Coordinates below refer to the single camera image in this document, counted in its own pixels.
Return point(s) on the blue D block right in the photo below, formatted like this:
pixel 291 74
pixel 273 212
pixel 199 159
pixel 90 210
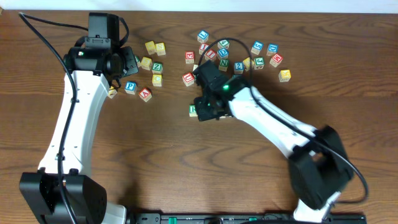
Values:
pixel 272 49

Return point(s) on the blue L block top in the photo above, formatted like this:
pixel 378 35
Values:
pixel 203 36

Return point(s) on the green R block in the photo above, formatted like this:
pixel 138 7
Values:
pixel 192 111

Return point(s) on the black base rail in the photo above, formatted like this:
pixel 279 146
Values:
pixel 156 218

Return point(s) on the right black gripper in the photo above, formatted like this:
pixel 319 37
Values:
pixel 203 114

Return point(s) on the yellow block beside Z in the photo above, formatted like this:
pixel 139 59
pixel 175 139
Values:
pixel 146 63

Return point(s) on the red I block upper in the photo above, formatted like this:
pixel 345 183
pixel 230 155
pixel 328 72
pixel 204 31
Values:
pixel 202 48

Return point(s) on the blue d block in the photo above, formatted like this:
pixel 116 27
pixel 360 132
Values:
pixel 272 49
pixel 222 53

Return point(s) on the yellow S block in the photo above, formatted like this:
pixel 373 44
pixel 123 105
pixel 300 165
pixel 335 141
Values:
pixel 160 49

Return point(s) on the red I block lower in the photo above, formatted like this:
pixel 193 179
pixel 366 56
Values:
pixel 210 55

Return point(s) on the blue P block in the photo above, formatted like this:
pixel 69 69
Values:
pixel 130 88

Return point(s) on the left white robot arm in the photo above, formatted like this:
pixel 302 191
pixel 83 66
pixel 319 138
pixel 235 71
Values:
pixel 62 191

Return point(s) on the red i block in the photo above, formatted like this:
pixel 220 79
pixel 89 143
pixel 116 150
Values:
pixel 202 48
pixel 210 55

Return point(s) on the yellow G block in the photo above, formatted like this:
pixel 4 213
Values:
pixel 157 80

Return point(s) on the green 4 block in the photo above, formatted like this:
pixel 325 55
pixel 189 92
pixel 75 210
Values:
pixel 223 44

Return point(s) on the red U block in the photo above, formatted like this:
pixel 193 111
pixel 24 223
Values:
pixel 188 79

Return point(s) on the red A block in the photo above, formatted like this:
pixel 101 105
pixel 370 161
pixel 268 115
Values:
pixel 145 94

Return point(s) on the green N block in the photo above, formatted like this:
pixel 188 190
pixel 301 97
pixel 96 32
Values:
pixel 223 65

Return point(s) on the red M block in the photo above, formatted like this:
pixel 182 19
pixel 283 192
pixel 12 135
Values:
pixel 276 60

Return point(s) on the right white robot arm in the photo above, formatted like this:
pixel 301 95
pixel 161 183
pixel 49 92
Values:
pixel 318 165

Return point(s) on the green Z block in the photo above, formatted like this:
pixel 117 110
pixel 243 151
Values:
pixel 157 68

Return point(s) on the blue D block centre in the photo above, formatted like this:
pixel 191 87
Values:
pixel 222 53

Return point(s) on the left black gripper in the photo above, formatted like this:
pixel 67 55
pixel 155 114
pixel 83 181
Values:
pixel 129 62

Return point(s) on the red E block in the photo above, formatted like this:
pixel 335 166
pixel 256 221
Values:
pixel 189 57

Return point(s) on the green J block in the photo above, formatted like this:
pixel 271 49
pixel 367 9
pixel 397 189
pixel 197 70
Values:
pixel 259 63

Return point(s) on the blue 2 block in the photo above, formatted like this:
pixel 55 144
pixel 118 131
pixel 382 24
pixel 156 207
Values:
pixel 238 68

